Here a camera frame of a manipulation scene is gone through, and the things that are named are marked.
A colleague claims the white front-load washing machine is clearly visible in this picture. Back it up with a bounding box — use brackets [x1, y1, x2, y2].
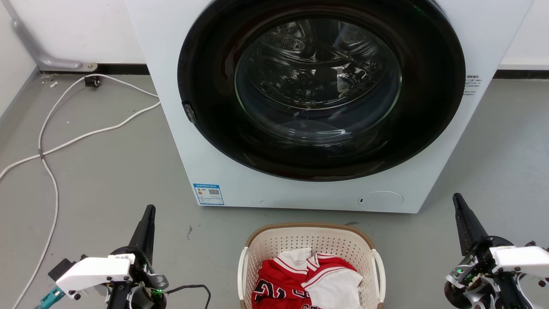
[125, 0, 535, 214]

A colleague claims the round white filter cover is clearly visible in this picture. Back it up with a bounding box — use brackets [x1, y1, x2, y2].
[358, 191, 404, 212]

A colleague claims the white basket with brown rim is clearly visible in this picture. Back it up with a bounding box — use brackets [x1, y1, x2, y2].
[237, 222, 386, 309]

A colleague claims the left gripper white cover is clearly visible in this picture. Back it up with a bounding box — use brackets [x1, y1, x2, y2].
[48, 205, 169, 309]

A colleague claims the white garment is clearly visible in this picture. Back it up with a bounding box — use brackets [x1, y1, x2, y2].
[277, 247, 365, 309]

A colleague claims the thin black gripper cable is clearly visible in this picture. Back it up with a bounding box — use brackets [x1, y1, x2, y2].
[166, 284, 212, 309]

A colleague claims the blue energy label sticker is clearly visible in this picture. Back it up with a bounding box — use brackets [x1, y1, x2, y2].
[193, 183, 225, 206]

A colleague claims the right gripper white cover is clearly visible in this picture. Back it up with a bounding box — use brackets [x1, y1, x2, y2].
[443, 193, 549, 309]

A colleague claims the small printed text sticker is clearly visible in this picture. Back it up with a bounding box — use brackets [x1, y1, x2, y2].
[463, 75, 483, 96]

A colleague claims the long white floor cable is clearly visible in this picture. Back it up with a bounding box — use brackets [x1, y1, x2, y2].
[11, 74, 160, 309]

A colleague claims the red basketball jersey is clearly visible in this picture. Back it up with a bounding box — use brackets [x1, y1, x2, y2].
[252, 252, 359, 309]

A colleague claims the grey wall pipe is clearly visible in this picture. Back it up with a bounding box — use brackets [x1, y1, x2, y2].
[2, 0, 98, 72]

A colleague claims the black round washer door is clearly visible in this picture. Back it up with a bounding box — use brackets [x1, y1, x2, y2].
[177, 0, 466, 182]

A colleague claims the teal connector piece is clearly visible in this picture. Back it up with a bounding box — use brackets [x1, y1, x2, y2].
[36, 286, 66, 309]

